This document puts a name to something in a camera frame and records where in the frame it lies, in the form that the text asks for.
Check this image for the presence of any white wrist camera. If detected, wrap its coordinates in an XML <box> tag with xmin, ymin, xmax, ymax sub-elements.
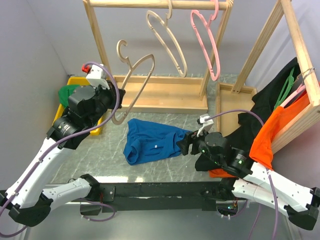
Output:
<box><xmin>196</xmin><ymin>113</ymin><xmax>214</xmax><ymax>137</ymax></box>
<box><xmin>81</xmin><ymin>64</ymin><xmax>109</xmax><ymax>89</ymax></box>

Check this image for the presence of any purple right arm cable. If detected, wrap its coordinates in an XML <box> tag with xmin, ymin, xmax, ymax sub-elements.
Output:
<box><xmin>204</xmin><ymin>108</ymin><xmax>280</xmax><ymax>240</ymax></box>

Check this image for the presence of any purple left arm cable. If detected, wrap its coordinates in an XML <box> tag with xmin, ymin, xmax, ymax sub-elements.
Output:
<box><xmin>0</xmin><ymin>61</ymin><xmax>118</xmax><ymax>237</ymax></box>

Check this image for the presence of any yellow plastic tray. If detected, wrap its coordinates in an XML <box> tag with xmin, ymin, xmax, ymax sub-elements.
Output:
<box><xmin>53</xmin><ymin>76</ymin><xmax>103</xmax><ymax>136</ymax></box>

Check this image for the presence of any wooden clothes rack right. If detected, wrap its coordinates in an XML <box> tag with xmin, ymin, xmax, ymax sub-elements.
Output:
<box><xmin>215</xmin><ymin>0</ymin><xmax>320</xmax><ymax>153</ymax></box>

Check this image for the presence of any orange hanging garment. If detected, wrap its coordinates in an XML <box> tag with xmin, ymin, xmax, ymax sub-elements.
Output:
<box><xmin>208</xmin><ymin>88</ymin><xmax>312</xmax><ymax>179</ymax></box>

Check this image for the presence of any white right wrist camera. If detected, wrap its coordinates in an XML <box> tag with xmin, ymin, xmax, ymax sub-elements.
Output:
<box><xmin>196</xmin><ymin>113</ymin><xmax>214</xmax><ymax>137</ymax></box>

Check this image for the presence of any pink plastic hanger on rack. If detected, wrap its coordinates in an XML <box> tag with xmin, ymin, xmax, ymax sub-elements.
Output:
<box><xmin>190</xmin><ymin>0</ymin><xmax>223</xmax><ymax>82</ymax></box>

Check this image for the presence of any wooden clothes rack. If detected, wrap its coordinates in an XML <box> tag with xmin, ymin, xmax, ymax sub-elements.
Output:
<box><xmin>83</xmin><ymin>0</ymin><xmax>234</xmax><ymax>114</ymax></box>
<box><xmin>215</xmin><ymin>0</ymin><xmax>320</xmax><ymax>153</ymax></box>

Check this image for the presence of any beige wooden hanger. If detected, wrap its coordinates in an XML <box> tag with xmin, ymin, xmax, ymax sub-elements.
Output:
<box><xmin>146</xmin><ymin>0</ymin><xmax>188</xmax><ymax>78</ymax></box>
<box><xmin>111</xmin><ymin>39</ymin><xmax>156</xmax><ymax>126</ymax></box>

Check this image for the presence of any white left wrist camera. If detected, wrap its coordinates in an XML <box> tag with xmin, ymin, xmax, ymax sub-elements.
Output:
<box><xmin>81</xmin><ymin>64</ymin><xmax>109</xmax><ymax>89</ymax></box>

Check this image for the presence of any blue tank top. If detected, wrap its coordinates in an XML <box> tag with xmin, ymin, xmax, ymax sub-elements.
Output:
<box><xmin>123</xmin><ymin>118</ymin><xmax>189</xmax><ymax>166</ymax></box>

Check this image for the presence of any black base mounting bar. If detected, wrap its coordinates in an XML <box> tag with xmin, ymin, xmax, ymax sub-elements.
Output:
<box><xmin>69</xmin><ymin>181</ymin><xmax>248</xmax><ymax>216</ymax></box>

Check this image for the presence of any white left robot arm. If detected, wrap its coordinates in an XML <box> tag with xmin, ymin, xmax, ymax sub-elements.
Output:
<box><xmin>0</xmin><ymin>85</ymin><xmax>121</xmax><ymax>227</ymax></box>

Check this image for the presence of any green garment in tray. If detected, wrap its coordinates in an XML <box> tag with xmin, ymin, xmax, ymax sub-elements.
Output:
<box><xmin>58</xmin><ymin>84</ymin><xmax>80</xmax><ymax>108</ymax></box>

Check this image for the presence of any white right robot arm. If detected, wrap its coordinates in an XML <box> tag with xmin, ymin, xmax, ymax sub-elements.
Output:
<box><xmin>177</xmin><ymin>131</ymin><xmax>320</xmax><ymax>231</ymax></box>

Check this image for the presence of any pink hanger on right rack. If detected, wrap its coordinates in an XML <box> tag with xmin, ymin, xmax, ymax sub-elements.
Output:
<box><xmin>280</xmin><ymin>84</ymin><xmax>306</xmax><ymax>108</ymax></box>

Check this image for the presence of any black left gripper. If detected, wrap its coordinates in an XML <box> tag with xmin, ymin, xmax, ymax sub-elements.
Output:
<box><xmin>85</xmin><ymin>79</ymin><xmax>126</xmax><ymax>128</ymax></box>

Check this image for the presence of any green hanger on right rack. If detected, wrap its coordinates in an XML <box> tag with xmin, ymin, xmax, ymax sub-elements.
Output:
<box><xmin>273</xmin><ymin>67</ymin><xmax>295</xmax><ymax>110</ymax></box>

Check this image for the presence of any black hanging garment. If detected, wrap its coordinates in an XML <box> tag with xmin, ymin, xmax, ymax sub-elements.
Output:
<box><xmin>194</xmin><ymin>56</ymin><xmax>305</xmax><ymax>178</ymax></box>

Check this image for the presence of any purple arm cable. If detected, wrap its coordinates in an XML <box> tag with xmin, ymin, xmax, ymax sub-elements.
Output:
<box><xmin>0</xmin><ymin>61</ymin><xmax>118</xmax><ymax>237</ymax></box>
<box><xmin>204</xmin><ymin>108</ymin><xmax>280</xmax><ymax>240</ymax></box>

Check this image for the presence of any wooden clothes rack centre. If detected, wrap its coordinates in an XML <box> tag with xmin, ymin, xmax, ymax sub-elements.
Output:
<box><xmin>83</xmin><ymin>0</ymin><xmax>234</xmax><ymax>114</ymax></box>

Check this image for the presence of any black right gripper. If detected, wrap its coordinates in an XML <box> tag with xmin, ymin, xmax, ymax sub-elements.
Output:
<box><xmin>175</xmin><ymin>125</ymin><xmax>223</xmax><ymax>165</ymax></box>

